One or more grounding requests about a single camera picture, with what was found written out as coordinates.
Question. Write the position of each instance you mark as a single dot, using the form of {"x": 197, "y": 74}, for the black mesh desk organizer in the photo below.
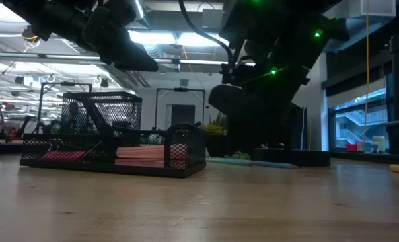
{"x": 101, "y": 169}

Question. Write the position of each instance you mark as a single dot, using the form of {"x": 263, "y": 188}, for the black aluminium table frame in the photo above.
{"x": 397, "y": 111}

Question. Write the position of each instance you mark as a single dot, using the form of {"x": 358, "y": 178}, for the black binder clip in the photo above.
{"x": 54, "y": 147}
{"x": 92, "y": 154}

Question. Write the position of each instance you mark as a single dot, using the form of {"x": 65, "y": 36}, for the background black robot arm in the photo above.
{"x": 26, "y": 124}

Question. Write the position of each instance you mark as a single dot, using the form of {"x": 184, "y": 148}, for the teal pen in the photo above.
{"x": 229, "y": 161}

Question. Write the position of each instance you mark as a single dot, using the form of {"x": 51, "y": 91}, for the black marker pen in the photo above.
{"x": 96, "y": 116}

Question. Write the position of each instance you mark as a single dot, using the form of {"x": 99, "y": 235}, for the person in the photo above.
{"x": 74, "y": 114}

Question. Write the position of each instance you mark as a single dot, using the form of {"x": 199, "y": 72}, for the potted succulent plant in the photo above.
{"x": 214, "y": 128}

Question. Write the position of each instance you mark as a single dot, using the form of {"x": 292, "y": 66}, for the pale green cup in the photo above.
{"x": 379, "y": 144}

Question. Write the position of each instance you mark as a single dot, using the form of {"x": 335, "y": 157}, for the pink eraser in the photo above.
{"x": 63, "y": 156}

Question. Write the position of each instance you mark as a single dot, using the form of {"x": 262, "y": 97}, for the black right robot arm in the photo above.
{"x": 286, "y": 20}

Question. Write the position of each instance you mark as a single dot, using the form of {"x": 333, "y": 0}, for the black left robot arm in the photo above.
{"x": 44, "y": 13}

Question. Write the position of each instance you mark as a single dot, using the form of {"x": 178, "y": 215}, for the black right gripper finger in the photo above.
{"x": 246, "y": 134}

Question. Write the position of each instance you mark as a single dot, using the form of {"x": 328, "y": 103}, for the light blue pen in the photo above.
{"x": 273, "y": 164}

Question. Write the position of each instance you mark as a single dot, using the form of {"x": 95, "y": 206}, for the black partition cabinet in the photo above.
{"x": 300, "y": 131}

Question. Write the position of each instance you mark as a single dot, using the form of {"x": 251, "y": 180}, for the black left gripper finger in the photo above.
{"x": 137, "y": 60}

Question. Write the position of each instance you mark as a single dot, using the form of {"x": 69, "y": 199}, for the red box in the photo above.
{"x": 352, "y": 148}

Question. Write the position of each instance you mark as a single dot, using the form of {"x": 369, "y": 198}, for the pink sticky note pad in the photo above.
{"x": 142, "y": 153}

